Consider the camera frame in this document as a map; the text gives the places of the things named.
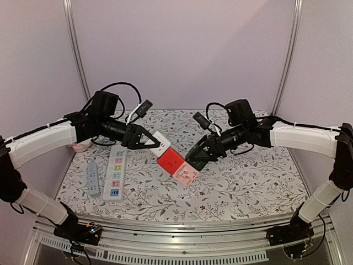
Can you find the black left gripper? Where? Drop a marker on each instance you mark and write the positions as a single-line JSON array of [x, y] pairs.
[[132, 139]]

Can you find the red cube socket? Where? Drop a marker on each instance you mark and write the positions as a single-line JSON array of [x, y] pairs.
[[171, 160]]

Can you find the pink cube socket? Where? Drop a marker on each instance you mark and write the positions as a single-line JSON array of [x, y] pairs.
[[185, 174]]

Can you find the left aluminium frame post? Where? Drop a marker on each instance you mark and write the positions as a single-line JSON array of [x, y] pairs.
[[73, 38]]

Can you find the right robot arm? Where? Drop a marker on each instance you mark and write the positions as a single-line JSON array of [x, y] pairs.
[[334, 143]]

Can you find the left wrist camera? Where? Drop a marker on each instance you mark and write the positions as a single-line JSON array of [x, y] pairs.
[[139, 111]]

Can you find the aluminium frame post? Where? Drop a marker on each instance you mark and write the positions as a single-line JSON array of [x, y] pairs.
[[296, 20], [73, 38]]

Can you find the right aluminium frame post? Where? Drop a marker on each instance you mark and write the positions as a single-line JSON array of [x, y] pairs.
[[296, 20]]

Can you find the white colourful power strip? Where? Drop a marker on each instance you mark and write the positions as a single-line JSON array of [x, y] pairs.
[[115, 175]]

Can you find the pink round socket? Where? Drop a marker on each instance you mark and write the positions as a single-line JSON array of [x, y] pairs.
[[81, 146]]

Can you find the grey-blue power strip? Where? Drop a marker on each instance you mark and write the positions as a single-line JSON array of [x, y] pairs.
[[93, 180]]

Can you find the white cube socket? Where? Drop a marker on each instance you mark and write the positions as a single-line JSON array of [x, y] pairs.
[[164, 144]]

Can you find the dark green cube socket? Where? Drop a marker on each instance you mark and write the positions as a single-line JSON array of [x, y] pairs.
[[198, 165]]

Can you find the floral table mat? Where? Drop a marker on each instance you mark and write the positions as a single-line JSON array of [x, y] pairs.
[[250, 182]]

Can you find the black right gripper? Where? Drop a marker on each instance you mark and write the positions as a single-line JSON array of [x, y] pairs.
[[215, 146]]

